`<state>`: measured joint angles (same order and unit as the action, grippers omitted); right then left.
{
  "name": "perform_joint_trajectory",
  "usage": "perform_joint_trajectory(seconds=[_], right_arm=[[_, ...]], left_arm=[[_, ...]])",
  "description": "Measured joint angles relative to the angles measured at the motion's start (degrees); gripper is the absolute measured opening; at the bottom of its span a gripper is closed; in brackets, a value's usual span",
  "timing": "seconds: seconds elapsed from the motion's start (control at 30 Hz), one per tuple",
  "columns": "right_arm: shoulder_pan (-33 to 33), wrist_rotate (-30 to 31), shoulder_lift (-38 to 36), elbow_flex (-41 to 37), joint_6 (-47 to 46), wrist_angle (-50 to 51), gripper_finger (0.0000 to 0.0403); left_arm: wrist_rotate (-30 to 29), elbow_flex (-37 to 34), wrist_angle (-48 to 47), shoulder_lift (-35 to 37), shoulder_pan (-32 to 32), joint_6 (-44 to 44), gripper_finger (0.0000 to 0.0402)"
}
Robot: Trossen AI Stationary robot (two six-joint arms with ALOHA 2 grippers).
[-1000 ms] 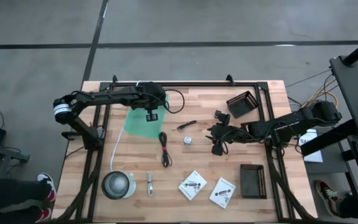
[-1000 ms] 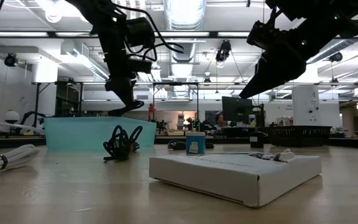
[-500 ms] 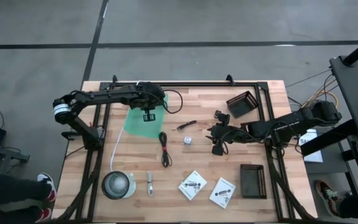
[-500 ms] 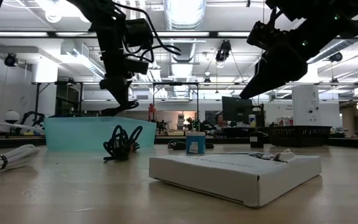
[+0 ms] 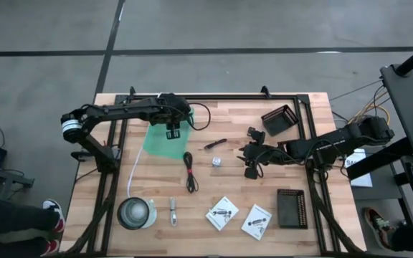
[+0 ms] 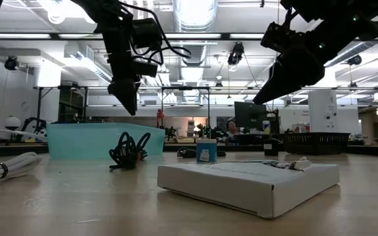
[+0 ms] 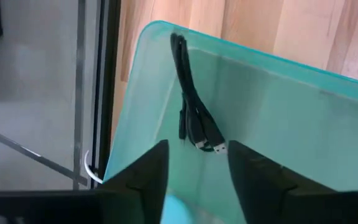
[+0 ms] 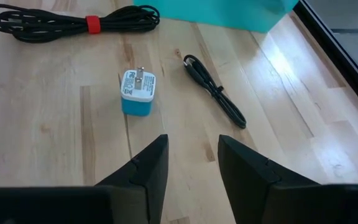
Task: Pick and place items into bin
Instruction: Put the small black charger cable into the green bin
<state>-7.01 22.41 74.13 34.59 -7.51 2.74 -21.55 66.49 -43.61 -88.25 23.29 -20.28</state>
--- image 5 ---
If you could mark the white printed flat box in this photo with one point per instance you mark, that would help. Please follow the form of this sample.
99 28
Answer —
256 222
222 213

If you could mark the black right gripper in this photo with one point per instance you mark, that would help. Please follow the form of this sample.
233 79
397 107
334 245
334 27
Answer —
260 154

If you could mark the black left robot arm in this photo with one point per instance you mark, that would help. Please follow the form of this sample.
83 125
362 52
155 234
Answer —
120 110

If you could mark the person's dark patterned shoe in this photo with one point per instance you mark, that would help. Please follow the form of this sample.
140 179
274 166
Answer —
380 225

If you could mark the black mesh basket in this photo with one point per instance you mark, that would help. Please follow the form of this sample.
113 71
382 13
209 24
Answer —
292 209
280 120

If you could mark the grey desk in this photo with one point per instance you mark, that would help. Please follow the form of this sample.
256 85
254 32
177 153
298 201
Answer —
407 107

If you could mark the black frame clamp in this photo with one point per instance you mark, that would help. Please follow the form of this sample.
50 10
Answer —
132 91
265 91

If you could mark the person's red white shoe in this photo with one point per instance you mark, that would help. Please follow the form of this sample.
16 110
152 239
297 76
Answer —
51 246
56 215

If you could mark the black aluminium table frame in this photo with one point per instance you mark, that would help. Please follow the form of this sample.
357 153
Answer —
301 118

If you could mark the black side stand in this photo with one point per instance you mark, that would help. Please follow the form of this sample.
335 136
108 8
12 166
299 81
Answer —
5 177

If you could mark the pale round lid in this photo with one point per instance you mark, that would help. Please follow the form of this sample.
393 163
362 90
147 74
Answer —
152 215

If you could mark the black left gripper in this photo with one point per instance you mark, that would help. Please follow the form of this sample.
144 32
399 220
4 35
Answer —
170 109

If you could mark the small white cube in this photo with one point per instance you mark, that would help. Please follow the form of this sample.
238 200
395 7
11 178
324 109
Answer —
216 161

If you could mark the translucent green plastic bin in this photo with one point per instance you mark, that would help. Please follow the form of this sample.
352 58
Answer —
161 145

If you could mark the black pen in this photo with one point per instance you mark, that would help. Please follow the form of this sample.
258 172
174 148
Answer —
215 144

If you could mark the person's leg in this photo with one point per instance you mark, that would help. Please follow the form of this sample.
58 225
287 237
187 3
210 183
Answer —
9 218
412 238

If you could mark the black desk beam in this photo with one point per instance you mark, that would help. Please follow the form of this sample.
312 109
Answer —
378 161

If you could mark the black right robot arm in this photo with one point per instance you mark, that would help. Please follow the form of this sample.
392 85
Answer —
335 141

